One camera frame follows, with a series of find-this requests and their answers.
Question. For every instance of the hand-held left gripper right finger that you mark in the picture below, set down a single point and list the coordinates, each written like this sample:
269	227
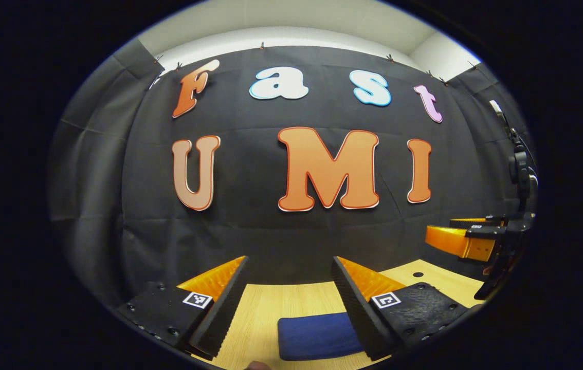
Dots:
357	318

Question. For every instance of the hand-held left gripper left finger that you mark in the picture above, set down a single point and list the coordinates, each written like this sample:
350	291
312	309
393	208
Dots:
224	313

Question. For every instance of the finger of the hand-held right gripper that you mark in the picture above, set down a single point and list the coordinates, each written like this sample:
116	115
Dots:
451	240
469	222

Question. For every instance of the black backdrop cloth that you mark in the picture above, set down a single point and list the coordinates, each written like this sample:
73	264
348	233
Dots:
250	231

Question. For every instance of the blue denim jeans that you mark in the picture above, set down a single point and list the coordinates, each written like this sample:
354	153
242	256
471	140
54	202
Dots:
317	336

